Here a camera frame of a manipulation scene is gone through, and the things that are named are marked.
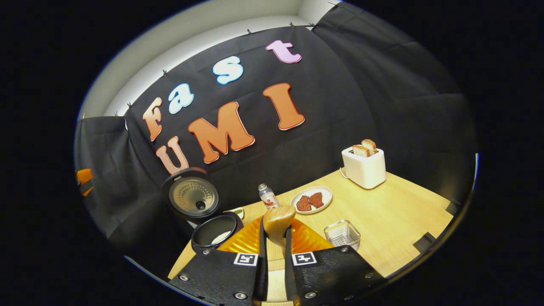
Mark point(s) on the row of small cloth clips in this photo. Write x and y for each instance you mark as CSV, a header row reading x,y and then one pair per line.
x,y
164,73

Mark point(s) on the brown meat piece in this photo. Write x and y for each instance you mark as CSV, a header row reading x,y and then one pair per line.
x,y
316,199
303,204

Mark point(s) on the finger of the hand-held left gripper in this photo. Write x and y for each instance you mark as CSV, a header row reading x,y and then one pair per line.
x,y
84,175

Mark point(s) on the toast slice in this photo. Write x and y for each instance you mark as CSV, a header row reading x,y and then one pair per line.
x,y
369,144
360,151

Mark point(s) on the wooden spoon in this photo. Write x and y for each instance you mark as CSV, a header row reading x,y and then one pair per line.
x,y
278,221

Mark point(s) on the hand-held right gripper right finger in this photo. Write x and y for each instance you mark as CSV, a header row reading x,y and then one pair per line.
x,y
289,276

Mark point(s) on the white rice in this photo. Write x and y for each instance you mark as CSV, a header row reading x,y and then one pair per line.
x,y
222,238

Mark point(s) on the small white sauce dish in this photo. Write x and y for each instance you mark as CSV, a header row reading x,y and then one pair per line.
x,y
238,211

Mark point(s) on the grey and beige rice cooker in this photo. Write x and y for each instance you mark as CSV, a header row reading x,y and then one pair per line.
x,y
193,195

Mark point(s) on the clear drink bottle red label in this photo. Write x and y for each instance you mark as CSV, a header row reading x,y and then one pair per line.
x,y
268,199

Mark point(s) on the white plate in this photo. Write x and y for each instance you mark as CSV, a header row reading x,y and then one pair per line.
x,y
327,193

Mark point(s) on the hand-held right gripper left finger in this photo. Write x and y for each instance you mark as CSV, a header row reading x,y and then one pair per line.
x,y
262,276

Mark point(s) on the white toaster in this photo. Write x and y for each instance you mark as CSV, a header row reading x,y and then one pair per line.
x,y
365,170

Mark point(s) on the black table edge clamp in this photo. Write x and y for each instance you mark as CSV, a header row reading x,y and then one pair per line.
x,y
452,207
426,243

